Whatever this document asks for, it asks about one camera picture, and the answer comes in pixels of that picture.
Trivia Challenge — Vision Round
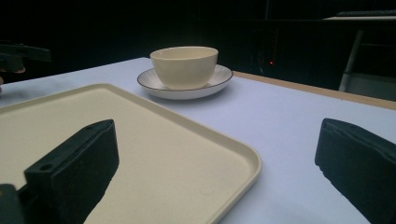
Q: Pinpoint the white plate with dark rim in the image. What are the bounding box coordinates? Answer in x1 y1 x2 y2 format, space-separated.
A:
136 63 234 101

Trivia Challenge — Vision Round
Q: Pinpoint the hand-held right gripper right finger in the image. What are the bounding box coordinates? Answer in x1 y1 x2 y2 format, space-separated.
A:
314 118 396 224

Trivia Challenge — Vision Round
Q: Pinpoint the metal stand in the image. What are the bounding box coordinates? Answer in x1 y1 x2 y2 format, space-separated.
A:
338 29 396 102

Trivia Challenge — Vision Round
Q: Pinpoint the cream plastic tray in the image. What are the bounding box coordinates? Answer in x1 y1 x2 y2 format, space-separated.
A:
0 82 262 224

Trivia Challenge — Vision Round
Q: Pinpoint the cream bowl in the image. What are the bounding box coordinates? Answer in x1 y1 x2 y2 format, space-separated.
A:
149 46 219 91

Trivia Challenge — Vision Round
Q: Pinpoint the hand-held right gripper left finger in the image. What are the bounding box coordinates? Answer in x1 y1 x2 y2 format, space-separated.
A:
18 119 120 224

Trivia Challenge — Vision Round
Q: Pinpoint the white tablecloth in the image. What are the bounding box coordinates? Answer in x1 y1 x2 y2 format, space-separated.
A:
0 57 396 224

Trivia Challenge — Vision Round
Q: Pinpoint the dark keyboard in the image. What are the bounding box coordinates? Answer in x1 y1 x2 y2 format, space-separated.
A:
335 8 396 18

